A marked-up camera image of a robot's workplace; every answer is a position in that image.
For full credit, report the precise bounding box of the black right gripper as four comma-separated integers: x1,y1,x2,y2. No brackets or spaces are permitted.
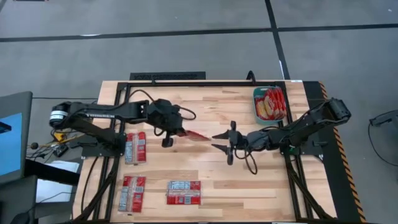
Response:
211,120,251,166

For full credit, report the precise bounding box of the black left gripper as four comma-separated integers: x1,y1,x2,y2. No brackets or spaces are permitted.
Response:
157,102,190,149

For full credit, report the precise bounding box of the teal plastic basket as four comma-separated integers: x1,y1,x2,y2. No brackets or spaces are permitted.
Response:
252,85,287,126

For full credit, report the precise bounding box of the black perforated panel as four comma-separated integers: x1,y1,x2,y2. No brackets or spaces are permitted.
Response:
129,71,206,81

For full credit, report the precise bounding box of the black hazard-striped mat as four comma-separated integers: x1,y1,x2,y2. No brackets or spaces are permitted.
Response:
303,81,367,223

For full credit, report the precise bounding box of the small black power adapter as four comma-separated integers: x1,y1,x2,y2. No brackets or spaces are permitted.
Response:
53,144,70,158

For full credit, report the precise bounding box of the white paper sheet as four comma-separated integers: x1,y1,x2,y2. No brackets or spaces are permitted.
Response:
35,160,81,203

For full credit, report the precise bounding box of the grey monitor blue screen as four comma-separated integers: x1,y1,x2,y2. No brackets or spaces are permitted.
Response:
0,91,34,187

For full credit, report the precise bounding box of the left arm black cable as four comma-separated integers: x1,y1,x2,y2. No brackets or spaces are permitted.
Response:
129,89,197,138

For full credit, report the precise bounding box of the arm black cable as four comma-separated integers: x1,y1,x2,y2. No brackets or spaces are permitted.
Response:
233,148,259,175
129,89,197,138

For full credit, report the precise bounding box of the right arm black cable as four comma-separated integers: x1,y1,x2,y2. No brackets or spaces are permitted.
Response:
233,148,259,175

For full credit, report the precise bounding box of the black aluminium table frame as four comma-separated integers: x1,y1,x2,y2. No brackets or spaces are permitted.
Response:
73,79,338,224

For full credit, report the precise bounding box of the yellow cable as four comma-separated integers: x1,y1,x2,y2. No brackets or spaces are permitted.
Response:
51,123,86,147

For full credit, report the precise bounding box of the thin black floor cable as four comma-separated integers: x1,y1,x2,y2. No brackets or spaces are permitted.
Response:
32,96,98,101

